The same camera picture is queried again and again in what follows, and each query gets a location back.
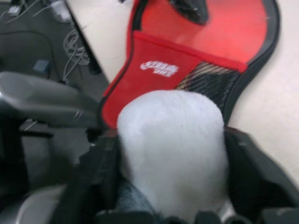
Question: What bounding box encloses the dark grey rounded shape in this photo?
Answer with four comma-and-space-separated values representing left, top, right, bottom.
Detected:
15, 183, 69, 224
0, 71, 100, 130

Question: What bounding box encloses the tangled white floor cable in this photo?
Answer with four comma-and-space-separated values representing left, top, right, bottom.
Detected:
61, 28, 91, 83

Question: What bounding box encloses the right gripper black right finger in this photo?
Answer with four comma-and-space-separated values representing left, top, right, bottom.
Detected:
223, 127, 299, 217

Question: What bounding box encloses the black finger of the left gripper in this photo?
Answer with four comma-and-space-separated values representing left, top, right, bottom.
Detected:
167, 0, 209, 25

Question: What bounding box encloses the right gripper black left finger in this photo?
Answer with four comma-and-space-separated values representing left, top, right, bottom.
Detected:
74, 134, 122, 219

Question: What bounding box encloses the red ping pong paddle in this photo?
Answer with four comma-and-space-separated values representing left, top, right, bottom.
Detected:
116, 0, 273, 224

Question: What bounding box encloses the blue-grey floor box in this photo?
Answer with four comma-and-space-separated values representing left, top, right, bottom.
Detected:
32, 59, 51, 74

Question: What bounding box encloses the coiled white floor cable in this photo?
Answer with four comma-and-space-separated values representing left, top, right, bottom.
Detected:
0, 0, 55, 25

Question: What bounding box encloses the white floor device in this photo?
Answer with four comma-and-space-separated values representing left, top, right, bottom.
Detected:
50, 0, 71, 23

